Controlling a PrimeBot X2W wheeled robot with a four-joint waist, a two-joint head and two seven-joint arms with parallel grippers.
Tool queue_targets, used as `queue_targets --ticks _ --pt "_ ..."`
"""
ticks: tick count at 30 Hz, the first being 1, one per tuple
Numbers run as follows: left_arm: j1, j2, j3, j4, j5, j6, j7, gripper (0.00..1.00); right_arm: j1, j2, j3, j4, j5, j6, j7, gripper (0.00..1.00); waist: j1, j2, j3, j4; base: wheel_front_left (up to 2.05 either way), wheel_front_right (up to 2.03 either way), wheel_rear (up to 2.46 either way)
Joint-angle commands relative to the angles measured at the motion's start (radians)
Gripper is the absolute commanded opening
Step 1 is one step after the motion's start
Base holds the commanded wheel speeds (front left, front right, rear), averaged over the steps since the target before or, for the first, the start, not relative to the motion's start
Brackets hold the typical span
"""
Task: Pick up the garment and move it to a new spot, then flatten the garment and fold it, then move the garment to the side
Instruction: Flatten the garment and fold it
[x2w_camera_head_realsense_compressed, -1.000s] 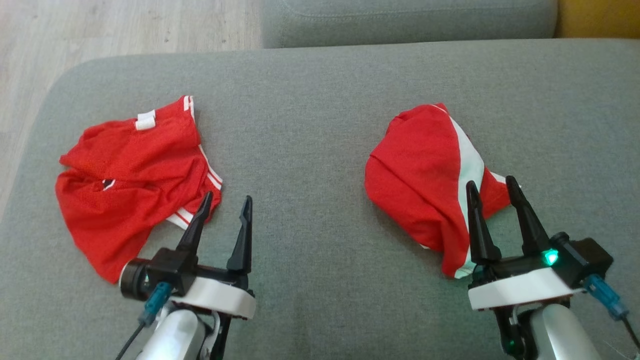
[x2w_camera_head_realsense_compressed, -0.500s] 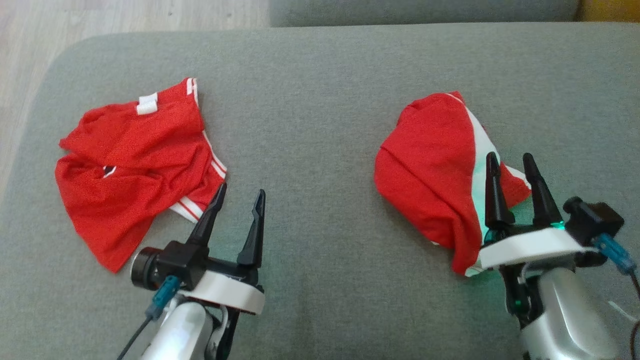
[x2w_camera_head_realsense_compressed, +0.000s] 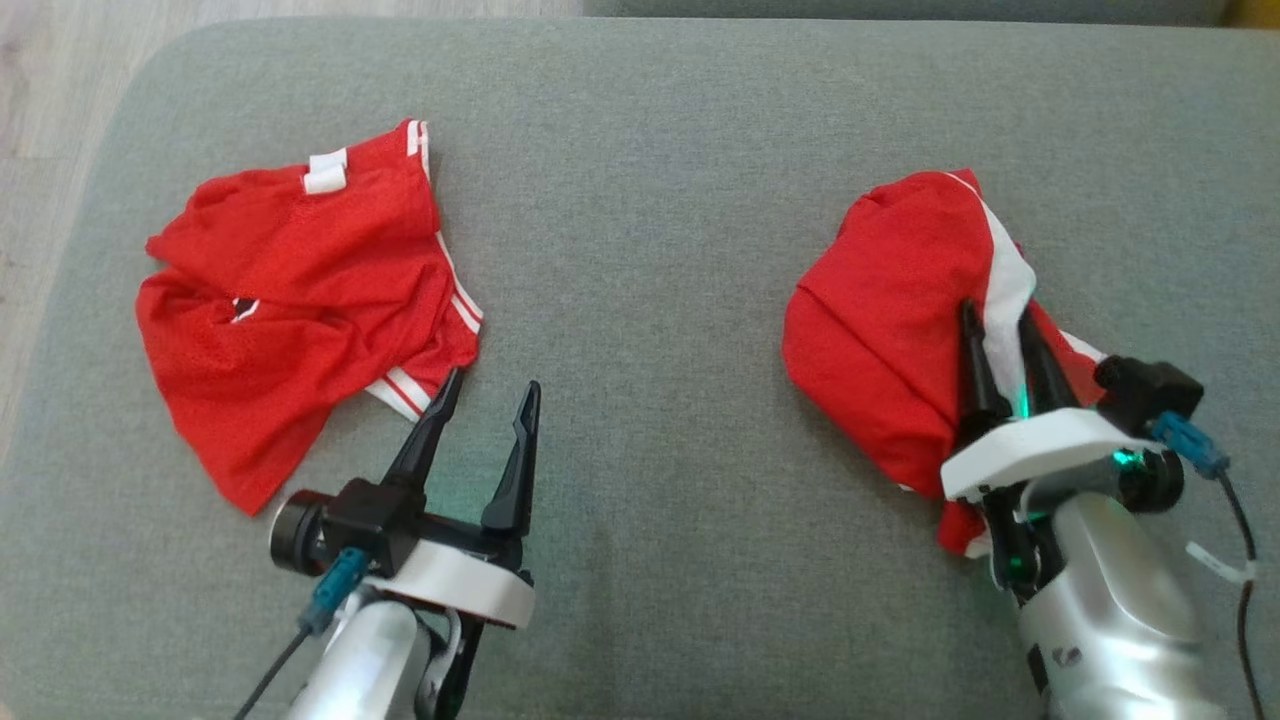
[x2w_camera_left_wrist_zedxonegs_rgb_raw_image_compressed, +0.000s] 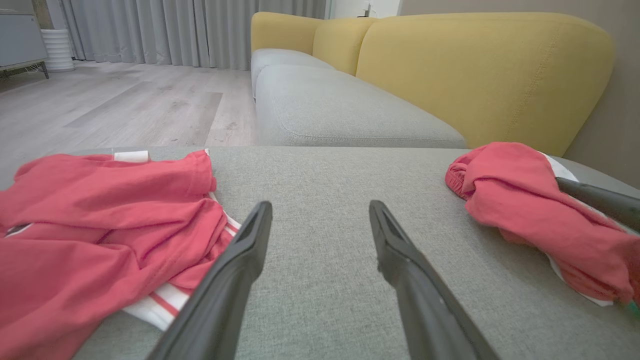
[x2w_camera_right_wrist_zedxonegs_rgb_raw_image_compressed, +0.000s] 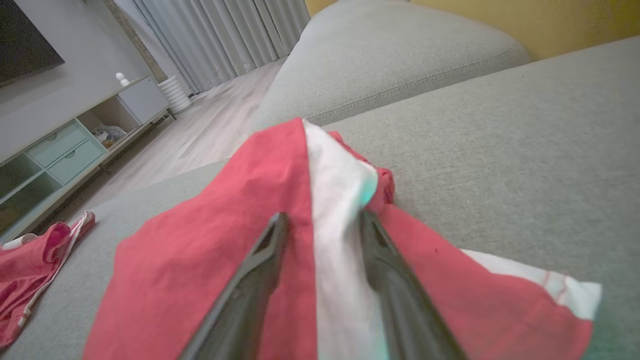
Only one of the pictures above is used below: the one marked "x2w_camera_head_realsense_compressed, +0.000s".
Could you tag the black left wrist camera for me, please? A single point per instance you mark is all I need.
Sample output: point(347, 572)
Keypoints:
point(350, 520)

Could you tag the grey fabric sofa seat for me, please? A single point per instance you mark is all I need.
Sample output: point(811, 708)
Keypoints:
point(650, 250)

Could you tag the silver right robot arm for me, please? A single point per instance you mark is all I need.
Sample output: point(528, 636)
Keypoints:
point(1110, 620)

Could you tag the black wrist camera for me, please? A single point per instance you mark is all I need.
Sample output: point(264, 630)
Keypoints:
point(350, 520)
point(1150, 390)

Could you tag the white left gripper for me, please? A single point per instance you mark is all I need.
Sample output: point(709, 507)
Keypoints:
point(460, 585)

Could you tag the red mesh garment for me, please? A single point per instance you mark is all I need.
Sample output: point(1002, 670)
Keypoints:
point(300, 280)

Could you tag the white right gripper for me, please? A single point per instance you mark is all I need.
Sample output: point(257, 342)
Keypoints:
point(1040, 445)

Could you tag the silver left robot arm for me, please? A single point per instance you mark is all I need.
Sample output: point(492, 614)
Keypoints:
point(365, 660)

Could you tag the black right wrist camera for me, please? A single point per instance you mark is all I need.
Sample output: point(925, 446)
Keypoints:
point(1150, 390)

